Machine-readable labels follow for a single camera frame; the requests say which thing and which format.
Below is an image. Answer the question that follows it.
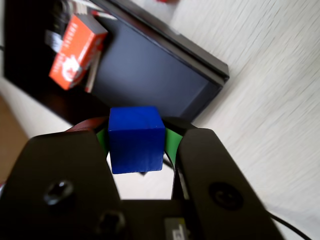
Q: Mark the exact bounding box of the blue wooden cube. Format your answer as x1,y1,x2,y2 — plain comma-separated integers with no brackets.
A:
107,105,166,175

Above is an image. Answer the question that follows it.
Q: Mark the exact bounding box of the orange red carton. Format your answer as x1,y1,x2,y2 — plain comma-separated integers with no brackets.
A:
48,13,109,91

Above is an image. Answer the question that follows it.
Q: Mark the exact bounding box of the black cardboard box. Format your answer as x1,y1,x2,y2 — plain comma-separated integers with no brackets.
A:
3,0,230,127

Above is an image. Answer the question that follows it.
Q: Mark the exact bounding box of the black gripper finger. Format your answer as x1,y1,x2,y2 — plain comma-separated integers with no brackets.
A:
0,116,130,240
162,116,286,240

